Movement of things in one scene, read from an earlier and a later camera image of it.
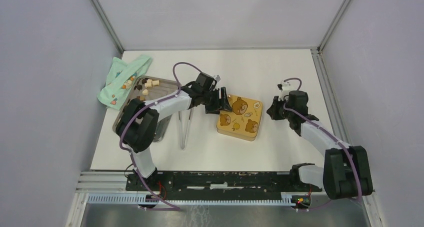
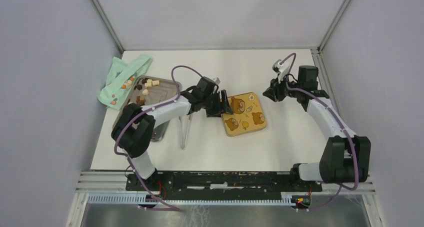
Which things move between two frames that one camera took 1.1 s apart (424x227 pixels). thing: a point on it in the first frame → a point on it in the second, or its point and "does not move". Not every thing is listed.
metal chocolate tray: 149,89 does not move
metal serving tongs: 183,141 does not move
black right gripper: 272,111 → 274,94
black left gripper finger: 226,106 does not move
